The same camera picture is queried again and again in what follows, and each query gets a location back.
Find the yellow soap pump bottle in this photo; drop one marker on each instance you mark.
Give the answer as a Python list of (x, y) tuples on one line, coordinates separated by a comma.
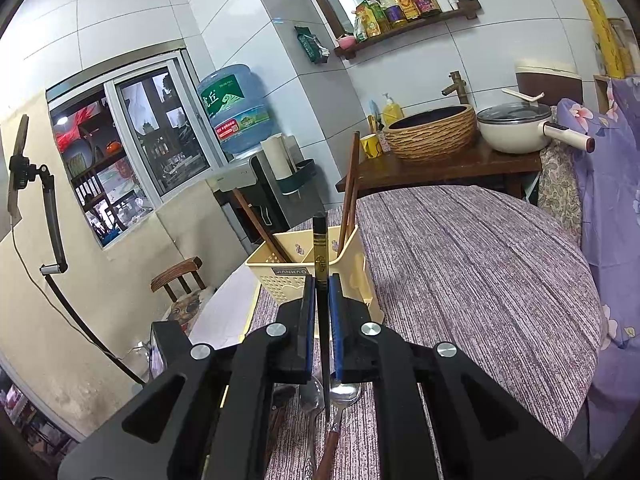
[(392, 112)]

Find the brown wooden chopstick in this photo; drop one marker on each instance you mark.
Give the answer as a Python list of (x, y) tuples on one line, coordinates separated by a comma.
[(347, 220), (352, 160), (255, 222)]

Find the white paper roll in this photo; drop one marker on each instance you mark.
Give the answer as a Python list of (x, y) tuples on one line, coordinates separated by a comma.
[(277, 155)]

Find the purple floral cloth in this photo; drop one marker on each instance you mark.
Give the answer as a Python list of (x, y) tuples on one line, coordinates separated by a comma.
[(615, 185)]

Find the water dispenser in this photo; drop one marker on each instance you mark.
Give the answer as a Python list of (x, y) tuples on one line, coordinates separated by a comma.
[(265, 195)]

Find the wooden chair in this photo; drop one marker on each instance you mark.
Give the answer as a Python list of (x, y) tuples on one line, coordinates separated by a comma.
[(175, 272)]

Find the black chopstick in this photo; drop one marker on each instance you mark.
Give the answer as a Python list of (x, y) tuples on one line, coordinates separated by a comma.
[(320, 250)]

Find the brown paisley cloth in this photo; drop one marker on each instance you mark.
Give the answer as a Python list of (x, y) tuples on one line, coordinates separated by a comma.
[(557, 185)]

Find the green hanging packet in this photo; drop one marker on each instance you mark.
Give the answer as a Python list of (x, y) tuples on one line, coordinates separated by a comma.
[(311, 45)]

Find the cream saucepan with lid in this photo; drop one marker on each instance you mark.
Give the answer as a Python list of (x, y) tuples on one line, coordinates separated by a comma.
[(510, 140)]

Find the cat print seat cushion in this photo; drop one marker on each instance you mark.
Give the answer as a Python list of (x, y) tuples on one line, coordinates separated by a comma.
[(187, 305)]

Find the yellow printed roll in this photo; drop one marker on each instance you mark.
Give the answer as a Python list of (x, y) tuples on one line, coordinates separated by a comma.
[(602, 35)]

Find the flat grey panel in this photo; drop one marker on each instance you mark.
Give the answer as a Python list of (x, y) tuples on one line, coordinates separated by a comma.
[(15, 205)]

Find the brown and cream rice cooker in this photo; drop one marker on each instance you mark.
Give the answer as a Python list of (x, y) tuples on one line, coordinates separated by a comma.
[(545, 85)]

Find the wicker wash basin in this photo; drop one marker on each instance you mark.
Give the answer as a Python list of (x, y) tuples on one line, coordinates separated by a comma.
[(435, 135)]

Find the wooden framed mirror shelf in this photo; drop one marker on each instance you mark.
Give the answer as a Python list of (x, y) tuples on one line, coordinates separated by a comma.
[(450, 14)]

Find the all-metal spoon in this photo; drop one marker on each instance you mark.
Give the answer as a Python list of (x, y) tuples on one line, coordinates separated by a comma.
[(311, 400)]

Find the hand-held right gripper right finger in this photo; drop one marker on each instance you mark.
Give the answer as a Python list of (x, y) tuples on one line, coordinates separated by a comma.
[(334, 330)]

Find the cluttered wooden display shelf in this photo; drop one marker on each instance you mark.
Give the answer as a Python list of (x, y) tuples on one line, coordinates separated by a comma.
[(95, 180)]

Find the brass faucet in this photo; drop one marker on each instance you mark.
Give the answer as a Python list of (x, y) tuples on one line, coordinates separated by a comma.
[(459, 87)]

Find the white rice paddle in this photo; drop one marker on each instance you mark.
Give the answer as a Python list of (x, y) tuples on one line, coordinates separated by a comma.
[(522, 96)]

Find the small pink pot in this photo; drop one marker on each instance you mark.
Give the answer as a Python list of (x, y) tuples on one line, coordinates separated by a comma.
[(346, 41)]

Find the dark wooden side table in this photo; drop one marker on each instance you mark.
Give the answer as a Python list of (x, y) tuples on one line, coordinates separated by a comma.
[(475, 162)]

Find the small patterned pump bottle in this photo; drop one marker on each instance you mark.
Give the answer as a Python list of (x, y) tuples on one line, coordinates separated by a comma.
[(384, 142)]

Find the beige wall cloth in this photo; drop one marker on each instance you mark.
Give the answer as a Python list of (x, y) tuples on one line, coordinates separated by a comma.
[(100, 285)]

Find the yellow green packet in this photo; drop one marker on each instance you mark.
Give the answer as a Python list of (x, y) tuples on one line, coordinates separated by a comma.
[(367, 20)]

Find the blue water bottle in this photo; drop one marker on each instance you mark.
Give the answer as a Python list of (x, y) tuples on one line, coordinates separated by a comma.
[(235, 105)]

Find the cream plastic utensil holder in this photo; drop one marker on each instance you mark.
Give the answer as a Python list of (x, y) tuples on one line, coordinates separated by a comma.
[(280, 275)]

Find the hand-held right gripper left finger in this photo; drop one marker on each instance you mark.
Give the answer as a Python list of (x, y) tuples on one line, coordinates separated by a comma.
[(311, 320)]

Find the sliding glass window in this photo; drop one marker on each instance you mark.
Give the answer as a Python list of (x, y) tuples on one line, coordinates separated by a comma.
[(165, 125)]

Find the yellow cup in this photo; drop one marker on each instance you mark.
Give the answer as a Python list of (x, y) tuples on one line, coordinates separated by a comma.
[(371, 146)]

